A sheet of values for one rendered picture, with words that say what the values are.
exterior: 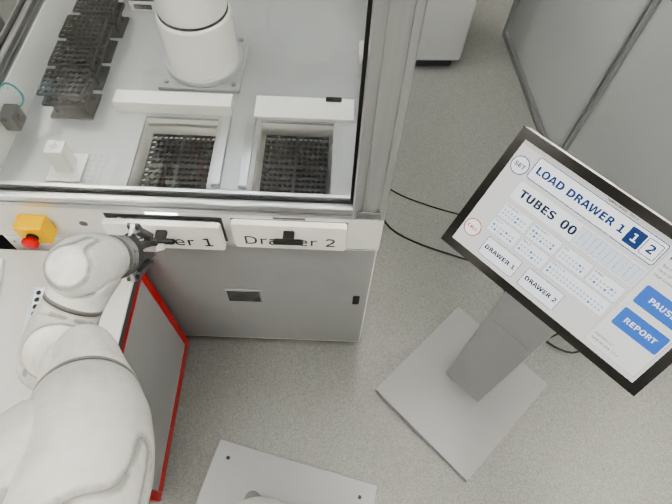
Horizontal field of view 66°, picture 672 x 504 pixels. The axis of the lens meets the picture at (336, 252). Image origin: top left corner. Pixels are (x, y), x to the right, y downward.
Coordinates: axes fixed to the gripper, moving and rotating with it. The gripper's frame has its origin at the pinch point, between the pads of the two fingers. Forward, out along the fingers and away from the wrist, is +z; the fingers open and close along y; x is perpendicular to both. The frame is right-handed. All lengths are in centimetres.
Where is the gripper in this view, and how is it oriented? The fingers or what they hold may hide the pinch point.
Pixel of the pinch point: (154, 247)
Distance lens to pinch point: 130.5
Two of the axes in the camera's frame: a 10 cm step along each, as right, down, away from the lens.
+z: 0.0, -0.9, 10.0
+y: 0.4, -9.9, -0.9
